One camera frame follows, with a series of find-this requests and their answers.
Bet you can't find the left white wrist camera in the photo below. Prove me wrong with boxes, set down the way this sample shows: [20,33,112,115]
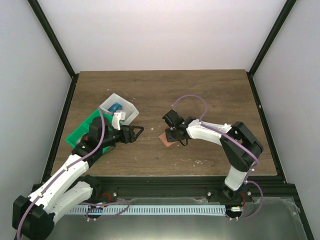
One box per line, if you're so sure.
[111,110,126,131]

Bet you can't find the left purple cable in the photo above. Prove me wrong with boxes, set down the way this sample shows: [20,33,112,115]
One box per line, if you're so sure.
[16,106,106,240]

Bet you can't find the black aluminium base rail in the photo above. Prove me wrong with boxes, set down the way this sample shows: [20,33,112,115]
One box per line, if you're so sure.
[32,174,297,203]

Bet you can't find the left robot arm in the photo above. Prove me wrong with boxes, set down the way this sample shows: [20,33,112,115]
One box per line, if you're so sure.
[12,116,144,240]

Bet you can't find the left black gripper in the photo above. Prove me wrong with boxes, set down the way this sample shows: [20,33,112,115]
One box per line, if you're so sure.
[100,124,145,148]

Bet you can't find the light blue slotted cable duct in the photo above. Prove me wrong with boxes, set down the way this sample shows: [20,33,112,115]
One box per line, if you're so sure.
[66,205,226,216]

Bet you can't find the blue card in bin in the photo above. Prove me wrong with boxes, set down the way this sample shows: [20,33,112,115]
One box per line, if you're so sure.
[107,102,123,114]

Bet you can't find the white plastic bin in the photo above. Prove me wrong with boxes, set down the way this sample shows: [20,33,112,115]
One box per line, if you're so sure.
[99,93,140,125]

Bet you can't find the green plastic bin front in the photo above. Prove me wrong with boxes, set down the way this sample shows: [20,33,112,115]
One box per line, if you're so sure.
[65,122,112,153]

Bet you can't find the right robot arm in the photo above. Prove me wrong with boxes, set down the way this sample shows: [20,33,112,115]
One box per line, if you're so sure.
[162,109,264,202]

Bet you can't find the left black frame post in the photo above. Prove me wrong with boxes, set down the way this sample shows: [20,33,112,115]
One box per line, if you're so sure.
[27,0,76,79]

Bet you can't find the black frame post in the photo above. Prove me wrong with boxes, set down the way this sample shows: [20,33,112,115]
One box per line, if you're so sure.
[27,0,76,79]
[248,0,297,77]

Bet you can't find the green plastic bin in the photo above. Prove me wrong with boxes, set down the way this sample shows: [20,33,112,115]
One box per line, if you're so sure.
[65,122,112,153]
[80,109,113,131]

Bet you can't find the green plastic bin middle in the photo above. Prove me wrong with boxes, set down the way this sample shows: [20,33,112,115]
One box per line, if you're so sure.
[80,109,113,131]

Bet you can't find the right black frame post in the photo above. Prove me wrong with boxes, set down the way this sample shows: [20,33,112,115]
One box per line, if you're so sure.
[248,0,297,77]

